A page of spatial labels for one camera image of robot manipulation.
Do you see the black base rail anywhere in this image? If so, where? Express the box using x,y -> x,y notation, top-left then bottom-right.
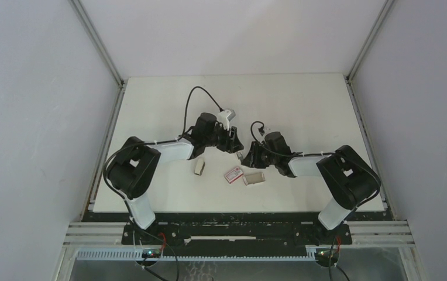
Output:
121,212 -> 353,258

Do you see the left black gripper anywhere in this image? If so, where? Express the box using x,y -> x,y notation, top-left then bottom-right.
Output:
204,122 -> 243,154

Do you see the left black camera cable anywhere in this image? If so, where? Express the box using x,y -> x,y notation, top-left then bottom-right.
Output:
183,85 -> 224,136

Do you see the left circuit board with wires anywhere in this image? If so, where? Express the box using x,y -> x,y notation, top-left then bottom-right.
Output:
132,232 -> 181,281

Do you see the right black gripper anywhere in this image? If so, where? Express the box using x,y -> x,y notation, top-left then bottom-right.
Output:
242,141 -> 278,169

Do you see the red white staple box sleeve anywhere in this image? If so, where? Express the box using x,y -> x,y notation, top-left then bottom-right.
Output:
224,167 -> 244,184

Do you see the circuit board with wires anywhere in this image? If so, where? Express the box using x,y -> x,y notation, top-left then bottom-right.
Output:
315,235 -> 350,281
132,232 -> 181,281

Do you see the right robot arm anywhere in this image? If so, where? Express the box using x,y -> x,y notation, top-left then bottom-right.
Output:
241,132 -> 381,244

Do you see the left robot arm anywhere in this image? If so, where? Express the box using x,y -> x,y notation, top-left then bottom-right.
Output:
102,109 -> 244,244

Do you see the right circuit board with wires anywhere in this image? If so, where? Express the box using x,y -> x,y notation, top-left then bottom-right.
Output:
315,235 -> 350,281

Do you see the cardboard staple box tray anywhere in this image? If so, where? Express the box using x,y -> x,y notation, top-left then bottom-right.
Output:
243,172 -> 266,186

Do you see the right black camera cable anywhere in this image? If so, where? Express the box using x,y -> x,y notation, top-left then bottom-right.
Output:
250,121 -> 381,281

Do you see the black camera cable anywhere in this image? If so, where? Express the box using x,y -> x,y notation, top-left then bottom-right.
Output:
250,121 -> 381,281
183,85 -> 224,136

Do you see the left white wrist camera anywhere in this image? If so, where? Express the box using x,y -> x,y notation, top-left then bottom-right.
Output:
216,108 -> 236,131

